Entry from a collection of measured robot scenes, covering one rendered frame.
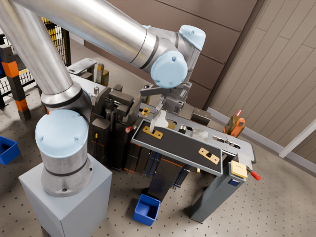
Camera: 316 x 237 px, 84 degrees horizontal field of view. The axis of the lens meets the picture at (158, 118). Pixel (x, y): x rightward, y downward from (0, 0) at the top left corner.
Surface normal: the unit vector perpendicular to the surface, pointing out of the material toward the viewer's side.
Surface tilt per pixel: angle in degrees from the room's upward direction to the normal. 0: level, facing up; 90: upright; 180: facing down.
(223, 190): 90
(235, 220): 0
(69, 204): 0
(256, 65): 90
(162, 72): 90
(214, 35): 90
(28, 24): 77
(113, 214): 0
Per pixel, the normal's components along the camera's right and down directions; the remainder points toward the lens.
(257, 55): -0.53, 0.44
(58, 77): 0.81, 0.35
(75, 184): 0.68, 0.35
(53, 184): -0.05, 0.36
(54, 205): 0.24, -0.75
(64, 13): 0.12, 0.75
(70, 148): 0.62, 0.58
